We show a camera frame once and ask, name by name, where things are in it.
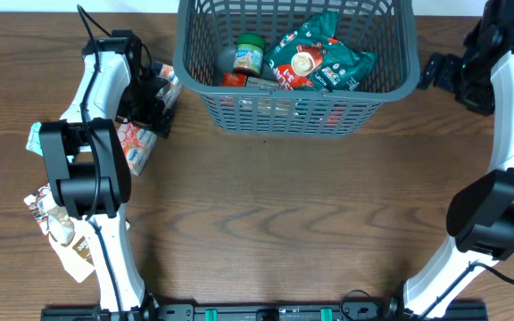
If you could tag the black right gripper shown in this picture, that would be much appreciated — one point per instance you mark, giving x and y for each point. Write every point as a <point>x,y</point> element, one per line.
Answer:
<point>482,102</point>

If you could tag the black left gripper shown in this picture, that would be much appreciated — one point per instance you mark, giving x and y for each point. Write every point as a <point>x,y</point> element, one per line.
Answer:
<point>142,116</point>

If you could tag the colourful tissue multipack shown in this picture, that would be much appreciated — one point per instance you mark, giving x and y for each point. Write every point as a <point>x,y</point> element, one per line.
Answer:
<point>138,136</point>

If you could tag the red spaghetti packet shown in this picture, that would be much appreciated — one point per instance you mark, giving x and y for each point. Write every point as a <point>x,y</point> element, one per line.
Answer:
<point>234,79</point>

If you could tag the teal wet wipes packet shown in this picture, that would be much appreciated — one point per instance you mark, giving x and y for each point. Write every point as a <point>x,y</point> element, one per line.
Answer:
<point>33,144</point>

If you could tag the green lid jar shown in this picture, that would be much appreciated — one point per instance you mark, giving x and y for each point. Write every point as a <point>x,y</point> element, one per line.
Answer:
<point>249,55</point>

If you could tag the green coffee sachet bag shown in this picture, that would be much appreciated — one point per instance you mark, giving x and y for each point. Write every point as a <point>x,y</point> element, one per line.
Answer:
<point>310,58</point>

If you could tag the beige brown snack pouch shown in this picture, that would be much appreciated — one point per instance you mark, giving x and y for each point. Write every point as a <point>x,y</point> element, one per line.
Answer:
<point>70,246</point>

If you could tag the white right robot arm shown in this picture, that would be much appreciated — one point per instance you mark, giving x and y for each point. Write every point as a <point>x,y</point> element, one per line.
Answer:
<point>480,217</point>

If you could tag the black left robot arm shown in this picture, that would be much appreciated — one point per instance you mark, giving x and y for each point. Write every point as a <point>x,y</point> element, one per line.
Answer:
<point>89,175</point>

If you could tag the grey plastic lattice basket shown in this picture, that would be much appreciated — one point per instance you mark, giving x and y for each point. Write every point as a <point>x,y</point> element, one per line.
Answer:
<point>208,31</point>

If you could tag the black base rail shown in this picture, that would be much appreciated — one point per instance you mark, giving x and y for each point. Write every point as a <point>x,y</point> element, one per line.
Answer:
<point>357,310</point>

